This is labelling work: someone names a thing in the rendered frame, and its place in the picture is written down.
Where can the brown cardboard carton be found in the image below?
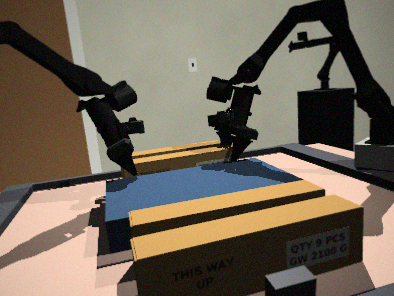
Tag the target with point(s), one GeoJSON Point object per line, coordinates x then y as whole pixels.
{"type": "Point", "coordinates": [231, 256]}
{"type": "Point", "coordinates": [181, 160]}
{"type": "Point", "coordinates": [176, 215]}
{"type": "Point", "coordinates": [175, 149]}

